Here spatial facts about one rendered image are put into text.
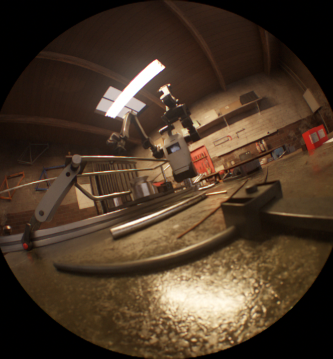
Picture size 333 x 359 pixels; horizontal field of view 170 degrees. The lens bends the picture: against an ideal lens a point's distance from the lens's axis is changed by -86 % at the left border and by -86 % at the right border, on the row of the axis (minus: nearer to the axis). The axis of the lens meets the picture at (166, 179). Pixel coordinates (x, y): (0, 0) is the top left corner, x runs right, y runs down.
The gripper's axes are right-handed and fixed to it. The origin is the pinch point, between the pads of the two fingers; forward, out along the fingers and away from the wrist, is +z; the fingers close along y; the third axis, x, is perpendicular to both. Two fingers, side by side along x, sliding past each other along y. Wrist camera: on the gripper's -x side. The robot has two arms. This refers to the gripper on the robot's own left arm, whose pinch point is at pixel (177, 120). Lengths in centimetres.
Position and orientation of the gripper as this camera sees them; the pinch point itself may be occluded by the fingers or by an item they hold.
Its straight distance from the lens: 54.0
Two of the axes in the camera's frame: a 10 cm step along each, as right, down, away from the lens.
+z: 0.5, 8.3, -5.6
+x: 5.4, 4.5, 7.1
